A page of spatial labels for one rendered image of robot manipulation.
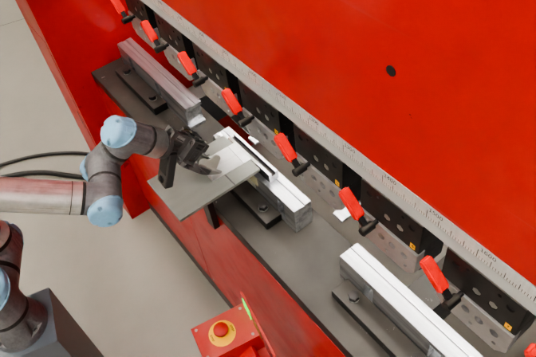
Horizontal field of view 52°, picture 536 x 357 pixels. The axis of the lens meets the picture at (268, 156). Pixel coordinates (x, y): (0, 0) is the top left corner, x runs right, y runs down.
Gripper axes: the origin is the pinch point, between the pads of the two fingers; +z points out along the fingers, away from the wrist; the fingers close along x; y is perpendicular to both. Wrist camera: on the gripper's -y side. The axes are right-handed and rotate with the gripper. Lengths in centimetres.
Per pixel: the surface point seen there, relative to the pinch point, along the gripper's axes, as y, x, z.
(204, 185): -4.1, -3.8, -2.1
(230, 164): 3.3, -2.3, 3.9
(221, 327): -28.4, -32.2, 2.4
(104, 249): -92, 77, 54
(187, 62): 21.8, 8.9, -19.2
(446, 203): 36, -68, -25
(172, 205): -11.9, -4.3, -8.6
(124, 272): -90, 59, 56
